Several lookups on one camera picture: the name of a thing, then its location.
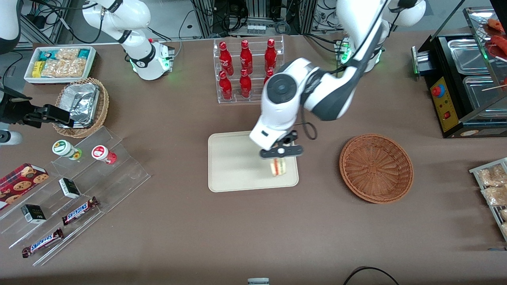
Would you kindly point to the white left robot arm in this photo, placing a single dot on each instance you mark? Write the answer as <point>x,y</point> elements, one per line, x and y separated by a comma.
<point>324,91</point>

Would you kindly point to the red sausage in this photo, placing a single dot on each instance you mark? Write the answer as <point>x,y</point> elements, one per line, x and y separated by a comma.
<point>498,24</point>
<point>500,44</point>

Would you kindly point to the green yogurt cup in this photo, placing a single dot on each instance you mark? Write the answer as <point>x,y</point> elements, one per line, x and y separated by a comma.
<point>63,148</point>

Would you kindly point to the yellow snack pack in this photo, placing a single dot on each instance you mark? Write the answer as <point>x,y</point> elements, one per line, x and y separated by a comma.
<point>37,69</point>

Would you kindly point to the triangular sandwich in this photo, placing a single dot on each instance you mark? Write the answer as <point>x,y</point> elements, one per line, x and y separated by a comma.
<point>278,168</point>

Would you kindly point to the light wicker basket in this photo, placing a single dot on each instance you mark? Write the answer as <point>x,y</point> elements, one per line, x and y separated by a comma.
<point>102,107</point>

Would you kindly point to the small clear snack bag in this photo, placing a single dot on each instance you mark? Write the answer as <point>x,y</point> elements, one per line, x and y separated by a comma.
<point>67,54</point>

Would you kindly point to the clear bag of pastry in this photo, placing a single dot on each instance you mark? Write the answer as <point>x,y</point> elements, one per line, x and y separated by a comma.
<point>495,196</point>
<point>504,214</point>
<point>504,229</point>
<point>491,176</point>

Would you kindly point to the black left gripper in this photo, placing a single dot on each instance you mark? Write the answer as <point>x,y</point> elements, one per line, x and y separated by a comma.
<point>290,138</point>

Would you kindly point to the steel warmer pan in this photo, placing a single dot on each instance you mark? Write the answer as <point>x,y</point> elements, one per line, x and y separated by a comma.
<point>481,97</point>
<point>467,55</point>

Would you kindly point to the black food warmer cabinet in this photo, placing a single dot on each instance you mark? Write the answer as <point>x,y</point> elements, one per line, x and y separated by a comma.
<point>445,103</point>

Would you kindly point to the brown wicker basket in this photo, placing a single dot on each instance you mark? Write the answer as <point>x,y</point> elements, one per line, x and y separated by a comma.
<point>376,170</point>

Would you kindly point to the beige plastic tray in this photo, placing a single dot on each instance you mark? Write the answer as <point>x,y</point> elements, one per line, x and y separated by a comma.
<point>233,162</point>

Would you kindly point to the red cookie box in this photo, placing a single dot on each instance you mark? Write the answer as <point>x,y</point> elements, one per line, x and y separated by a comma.
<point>20,183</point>

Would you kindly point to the clear acrylic bottle rack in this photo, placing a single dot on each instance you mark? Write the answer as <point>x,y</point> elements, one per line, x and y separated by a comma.
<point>237,99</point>

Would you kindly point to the large clear snack bag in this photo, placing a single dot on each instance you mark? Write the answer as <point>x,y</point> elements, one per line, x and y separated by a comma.
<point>63,68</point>

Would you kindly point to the red yogurt cup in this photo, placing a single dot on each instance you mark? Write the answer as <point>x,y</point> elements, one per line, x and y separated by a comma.
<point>101,152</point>

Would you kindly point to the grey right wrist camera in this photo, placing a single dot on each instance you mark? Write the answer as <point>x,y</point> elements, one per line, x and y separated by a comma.
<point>10,137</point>

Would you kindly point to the snickers chocolate bar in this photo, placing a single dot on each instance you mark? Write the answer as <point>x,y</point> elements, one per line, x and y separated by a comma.
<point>42,242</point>
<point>79,211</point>

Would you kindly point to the aluminium foil container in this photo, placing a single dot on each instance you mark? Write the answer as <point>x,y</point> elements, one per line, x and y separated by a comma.
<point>81,101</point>

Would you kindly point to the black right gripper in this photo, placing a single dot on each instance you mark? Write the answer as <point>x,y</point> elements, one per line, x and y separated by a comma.
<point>16,112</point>

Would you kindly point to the teal snack pack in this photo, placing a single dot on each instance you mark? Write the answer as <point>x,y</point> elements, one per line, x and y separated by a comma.
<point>84,53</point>
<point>46,55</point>

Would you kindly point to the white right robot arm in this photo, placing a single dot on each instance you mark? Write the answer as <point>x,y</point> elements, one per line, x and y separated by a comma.
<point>138,43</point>

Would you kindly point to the clear acrylic stepped shelf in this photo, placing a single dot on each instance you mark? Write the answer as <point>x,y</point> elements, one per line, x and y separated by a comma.
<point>119,178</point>

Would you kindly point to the small black box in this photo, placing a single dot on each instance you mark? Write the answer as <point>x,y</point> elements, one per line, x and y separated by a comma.
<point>33,214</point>
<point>69,188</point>

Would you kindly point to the white power strip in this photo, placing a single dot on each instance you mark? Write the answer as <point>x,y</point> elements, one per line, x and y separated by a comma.
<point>256,28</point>

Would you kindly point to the grey device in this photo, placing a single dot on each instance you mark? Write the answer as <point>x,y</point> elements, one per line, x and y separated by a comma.
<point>258,281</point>

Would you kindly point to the red cola bottle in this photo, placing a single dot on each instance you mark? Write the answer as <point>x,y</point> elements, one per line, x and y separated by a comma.
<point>246,57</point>
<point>225,88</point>
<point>268,76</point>
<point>245,86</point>
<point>270,55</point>
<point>226,59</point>

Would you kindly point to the white plastic snack bin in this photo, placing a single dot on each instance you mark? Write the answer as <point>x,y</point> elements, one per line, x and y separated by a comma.
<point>29,77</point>

